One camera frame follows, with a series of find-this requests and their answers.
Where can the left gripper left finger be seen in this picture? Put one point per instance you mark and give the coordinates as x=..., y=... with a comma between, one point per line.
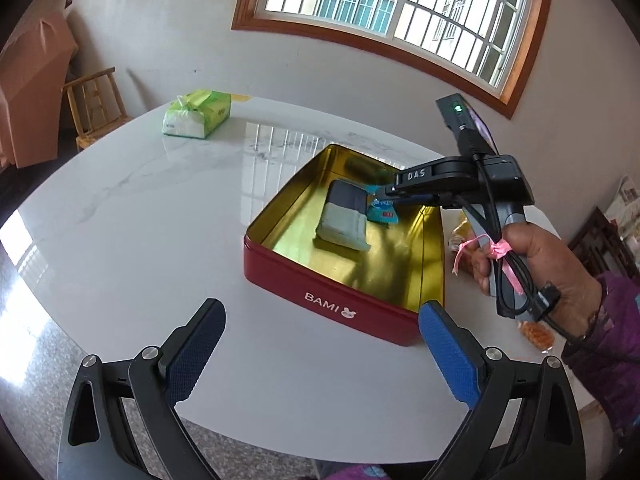
x=97, y=441

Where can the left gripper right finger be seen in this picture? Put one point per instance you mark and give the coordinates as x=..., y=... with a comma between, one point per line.
x=522, y=420

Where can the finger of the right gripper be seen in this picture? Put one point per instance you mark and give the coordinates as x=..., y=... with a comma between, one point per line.
x=381, y=190

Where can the teal snack packet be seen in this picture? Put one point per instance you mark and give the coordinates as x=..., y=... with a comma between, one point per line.
x=380, y=209

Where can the grey navy snack pack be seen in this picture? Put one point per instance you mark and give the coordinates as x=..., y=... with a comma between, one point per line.
x=343, y=220

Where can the purple sleeved right forearm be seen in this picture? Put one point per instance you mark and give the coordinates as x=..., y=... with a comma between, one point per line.
x=606, y=361

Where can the right hand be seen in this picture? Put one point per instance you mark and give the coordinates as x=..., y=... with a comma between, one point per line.
x=550, y=261

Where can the red gold tin box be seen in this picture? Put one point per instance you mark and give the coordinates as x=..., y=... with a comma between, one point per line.
x=378, y=291

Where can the dark wooden side table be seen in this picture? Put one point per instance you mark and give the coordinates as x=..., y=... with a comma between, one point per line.
x=599, y=248

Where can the papers on side table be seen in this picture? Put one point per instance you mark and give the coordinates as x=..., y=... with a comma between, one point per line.
x=624, y=211

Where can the wooden framed window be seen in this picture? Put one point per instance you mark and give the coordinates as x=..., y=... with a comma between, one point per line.
x=485, y=48

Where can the green tissue pack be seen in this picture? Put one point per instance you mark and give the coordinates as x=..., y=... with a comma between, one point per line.
x=196, y=115

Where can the small wooden chair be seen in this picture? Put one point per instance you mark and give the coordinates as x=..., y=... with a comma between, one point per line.
x=96, y=106

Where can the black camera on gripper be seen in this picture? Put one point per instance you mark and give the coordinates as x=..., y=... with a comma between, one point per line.
x=470, y=132

